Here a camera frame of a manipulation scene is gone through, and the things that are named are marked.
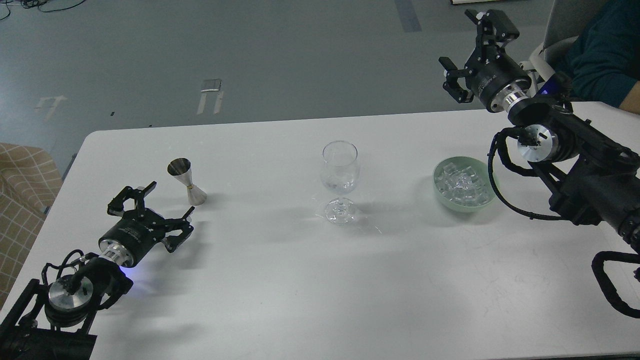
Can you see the clear wine glass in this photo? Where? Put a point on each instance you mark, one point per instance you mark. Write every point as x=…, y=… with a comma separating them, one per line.
x=340, y=174

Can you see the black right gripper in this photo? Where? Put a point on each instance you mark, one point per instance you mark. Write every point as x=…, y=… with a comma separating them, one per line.
x=489, y=70

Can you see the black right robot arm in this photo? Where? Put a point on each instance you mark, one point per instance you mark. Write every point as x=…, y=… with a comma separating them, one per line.
x=591, y=177

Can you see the seated person in teal sweater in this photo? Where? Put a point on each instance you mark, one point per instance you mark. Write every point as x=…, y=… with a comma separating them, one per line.
x=604, y=60

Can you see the pile of clear ice cubes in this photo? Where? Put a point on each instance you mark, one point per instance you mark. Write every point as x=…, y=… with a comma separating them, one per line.
x=462, y=185

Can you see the silver steel jigger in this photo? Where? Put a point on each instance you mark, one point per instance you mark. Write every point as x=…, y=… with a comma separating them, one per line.
x=181, y=170

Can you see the grey office chair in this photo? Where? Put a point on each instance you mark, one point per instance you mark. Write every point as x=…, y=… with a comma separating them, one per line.
x=567, y=20

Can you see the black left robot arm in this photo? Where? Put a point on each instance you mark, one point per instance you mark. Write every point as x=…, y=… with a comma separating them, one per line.
x=52, y=317

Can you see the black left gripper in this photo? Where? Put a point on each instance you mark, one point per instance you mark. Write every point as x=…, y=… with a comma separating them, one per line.
x=134, y=235

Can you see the green bowl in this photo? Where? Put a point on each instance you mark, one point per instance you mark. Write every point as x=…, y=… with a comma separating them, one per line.
x=483, y=171

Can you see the beige checkered cushion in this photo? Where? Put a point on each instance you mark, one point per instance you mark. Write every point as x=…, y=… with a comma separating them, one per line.
x=29, y=184

